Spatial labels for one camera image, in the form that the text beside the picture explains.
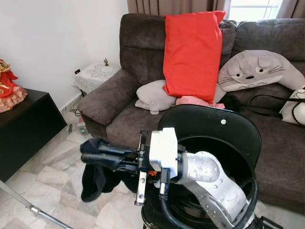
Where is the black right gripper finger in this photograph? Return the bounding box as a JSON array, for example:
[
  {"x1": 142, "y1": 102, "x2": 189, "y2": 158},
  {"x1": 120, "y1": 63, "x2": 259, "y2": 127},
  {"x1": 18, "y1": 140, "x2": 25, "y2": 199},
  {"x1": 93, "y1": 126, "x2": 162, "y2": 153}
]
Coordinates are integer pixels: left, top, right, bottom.
[
  {"x1": 98, "y1": 156, "x2": 139, "y2": 172},
  {"x1": 102, "y1": 143, "x2": 139, "y2": 154}
]

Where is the black mesh garment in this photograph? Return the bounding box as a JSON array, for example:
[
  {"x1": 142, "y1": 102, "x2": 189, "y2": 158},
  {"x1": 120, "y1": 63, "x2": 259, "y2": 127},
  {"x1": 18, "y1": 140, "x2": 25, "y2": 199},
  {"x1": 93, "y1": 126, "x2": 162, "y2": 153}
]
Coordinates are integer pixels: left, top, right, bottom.
[{"x1": 79, "y1": 137, "x2": 141, "y2": 203}]

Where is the power strip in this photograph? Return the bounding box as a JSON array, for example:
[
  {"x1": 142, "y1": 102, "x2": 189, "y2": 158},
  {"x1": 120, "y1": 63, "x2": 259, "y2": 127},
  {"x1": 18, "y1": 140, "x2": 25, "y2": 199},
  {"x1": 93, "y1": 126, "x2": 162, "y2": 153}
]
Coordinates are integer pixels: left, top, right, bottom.
[{"x1": 76, "y1": 122, "x2": 90, "y2": 136}]

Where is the light grey small pillow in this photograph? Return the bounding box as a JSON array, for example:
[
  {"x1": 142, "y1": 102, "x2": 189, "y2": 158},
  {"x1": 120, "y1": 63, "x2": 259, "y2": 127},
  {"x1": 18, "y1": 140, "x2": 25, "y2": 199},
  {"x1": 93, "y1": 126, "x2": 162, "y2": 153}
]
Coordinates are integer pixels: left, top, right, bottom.
[{"x1": 135, "y1": 80, "x2": 178, "y2": 115}]

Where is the black round bin with lid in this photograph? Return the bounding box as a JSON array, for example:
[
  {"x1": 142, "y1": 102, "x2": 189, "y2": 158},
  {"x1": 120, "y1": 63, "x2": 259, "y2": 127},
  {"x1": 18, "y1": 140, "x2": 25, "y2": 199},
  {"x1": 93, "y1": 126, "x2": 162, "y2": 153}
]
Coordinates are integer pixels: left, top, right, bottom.
[{"x1": 142, "y1": 104, "x2": 284, "y2": 229}]

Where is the pink cloth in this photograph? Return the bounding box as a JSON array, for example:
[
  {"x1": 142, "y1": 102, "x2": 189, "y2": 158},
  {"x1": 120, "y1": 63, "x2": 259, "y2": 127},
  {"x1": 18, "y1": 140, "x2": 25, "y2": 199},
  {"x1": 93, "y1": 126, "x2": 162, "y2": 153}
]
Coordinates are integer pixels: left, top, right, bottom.
[{"x1": 175, "y1": 95, "x2": 225, "y2": 109}]

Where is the side table with lace cloth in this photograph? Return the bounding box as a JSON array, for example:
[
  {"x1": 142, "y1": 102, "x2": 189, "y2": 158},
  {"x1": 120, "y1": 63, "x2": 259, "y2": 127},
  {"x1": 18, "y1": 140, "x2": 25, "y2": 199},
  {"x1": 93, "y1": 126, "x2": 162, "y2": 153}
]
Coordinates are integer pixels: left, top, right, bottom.
[{"x1": 72, "y1": 63, "x2": 121, "y2": 94}]

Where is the black TV cabinet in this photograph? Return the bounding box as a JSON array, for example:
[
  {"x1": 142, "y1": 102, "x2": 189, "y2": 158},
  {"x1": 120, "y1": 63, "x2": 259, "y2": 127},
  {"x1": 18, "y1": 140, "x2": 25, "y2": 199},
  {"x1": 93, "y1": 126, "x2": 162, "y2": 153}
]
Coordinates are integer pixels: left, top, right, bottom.
[{"x1": 0, "y1": 88, "x2": 68, "y2": 182}]

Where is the brown fabric sofa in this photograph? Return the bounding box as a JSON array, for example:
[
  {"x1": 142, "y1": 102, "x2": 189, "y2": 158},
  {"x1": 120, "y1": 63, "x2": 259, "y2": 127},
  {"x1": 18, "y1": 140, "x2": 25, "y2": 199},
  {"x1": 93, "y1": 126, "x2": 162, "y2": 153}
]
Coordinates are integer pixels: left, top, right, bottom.
[{"x1": 78, "y1": 13, "x2": 305, "y2": 214}]

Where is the black furry item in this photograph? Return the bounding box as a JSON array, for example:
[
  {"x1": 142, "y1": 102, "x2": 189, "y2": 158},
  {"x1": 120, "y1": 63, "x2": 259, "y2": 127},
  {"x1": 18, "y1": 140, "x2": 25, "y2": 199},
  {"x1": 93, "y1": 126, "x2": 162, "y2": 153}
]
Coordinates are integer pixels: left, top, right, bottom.
[{"x1": 223, "y1": 94, "x2": 244, "y2": 113}]

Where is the red pillow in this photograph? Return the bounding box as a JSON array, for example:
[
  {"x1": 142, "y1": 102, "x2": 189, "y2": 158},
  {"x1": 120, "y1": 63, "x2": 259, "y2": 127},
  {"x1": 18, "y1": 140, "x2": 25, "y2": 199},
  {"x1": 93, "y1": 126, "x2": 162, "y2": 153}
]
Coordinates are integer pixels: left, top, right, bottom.
[{"x1": 163, "y1": 10, "x2": 227, "y2": 103}]

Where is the red seated figurine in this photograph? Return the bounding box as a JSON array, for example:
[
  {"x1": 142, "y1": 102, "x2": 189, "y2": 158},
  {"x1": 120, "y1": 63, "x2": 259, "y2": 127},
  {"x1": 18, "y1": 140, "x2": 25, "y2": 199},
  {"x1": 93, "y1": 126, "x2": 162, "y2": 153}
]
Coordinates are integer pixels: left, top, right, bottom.
[{"x1": 0, "y1": 59, "x2": 28, "y2": 114}]

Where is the grey Totoro cushion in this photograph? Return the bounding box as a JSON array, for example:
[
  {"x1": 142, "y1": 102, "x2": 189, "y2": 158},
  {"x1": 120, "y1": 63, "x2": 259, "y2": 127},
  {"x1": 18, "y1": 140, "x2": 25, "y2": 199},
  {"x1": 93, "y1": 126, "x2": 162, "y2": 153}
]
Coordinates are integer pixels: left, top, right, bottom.
[{"x1": 218, "y1": 50, "x2": 305, "y2": 92}]

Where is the brown curtain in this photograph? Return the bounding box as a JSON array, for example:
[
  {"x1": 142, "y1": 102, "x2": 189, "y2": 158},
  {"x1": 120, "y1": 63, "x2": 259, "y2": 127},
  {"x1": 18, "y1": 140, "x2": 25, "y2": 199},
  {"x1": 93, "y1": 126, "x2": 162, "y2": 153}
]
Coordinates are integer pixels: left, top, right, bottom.
[
  {"x1": 275, "y1": 0, "x2": 305, "y2": 19},
  {"x1": 127, "y1": 0, "x2": 232, "y2": 19}
]

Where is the bright window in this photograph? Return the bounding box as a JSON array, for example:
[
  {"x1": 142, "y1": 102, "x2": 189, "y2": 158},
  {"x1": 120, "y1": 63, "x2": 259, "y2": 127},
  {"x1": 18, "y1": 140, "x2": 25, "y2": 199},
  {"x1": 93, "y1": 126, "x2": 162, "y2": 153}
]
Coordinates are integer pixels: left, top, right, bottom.
[{"x1": 229, "y1": 0, "x2": 283, "y2": 22}]

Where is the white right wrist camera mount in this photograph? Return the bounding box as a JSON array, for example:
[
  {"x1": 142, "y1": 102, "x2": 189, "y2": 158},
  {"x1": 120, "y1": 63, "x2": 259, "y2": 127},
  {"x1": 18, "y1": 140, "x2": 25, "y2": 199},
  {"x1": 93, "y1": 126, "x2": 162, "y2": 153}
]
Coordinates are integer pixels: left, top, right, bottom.
[{"x1": 149, "y1": 127, "x2": 180, "y2": 178}]

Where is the white handbag black strap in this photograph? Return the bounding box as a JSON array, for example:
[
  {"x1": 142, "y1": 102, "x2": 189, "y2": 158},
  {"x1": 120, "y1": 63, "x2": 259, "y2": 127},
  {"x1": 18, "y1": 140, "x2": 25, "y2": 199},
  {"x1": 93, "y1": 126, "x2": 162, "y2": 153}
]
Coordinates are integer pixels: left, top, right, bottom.
[{"x1": 249, "y1": 88, "x2": 305, "y2": 126}]

